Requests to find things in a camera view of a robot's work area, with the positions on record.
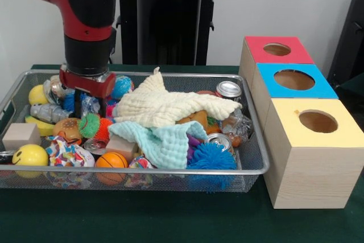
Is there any blue spiky rubber ball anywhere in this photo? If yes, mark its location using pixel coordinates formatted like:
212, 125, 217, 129
62, 92, 76, 112

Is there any blue furry monster toy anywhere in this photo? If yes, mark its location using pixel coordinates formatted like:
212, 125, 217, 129
186, 142, 237, 170

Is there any cream waffle cloth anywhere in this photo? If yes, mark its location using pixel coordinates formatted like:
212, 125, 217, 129
113, 67, 243, 127

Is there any wooden box with three holes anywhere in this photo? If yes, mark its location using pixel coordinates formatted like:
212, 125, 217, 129
238, 36, 364, 209

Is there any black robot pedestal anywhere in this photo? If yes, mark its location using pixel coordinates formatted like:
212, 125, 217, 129
112, 0, 229, 66

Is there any mint waffle cloth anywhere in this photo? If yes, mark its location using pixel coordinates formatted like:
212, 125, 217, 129
107, 120, 209, 170

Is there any toy hamburger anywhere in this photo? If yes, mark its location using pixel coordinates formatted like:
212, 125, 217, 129
52, 117, 83, 146

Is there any dark green side table cloth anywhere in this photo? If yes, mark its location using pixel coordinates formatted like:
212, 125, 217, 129
335, 72, 364, 121

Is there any yellow smiley ball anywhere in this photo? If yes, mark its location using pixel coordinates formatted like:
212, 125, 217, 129
11, 144, 49, 178

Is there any clear packet of orange snacks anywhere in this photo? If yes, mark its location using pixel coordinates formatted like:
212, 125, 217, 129
221, 109, 254, 147

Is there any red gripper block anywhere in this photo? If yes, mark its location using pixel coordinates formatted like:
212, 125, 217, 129
59, 69, 117, 120

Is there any small orange basketball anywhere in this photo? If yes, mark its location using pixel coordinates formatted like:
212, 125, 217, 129
95, 151, 129, 186

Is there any blue green globe ball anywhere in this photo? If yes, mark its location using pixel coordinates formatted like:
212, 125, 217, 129
110, 75, 135, 100

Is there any shallow wire mesh bin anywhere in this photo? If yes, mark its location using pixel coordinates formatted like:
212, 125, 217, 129
0, 69, 270, 194

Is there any plain wooden cube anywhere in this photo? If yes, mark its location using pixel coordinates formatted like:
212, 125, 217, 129
2, 123, 42, 151

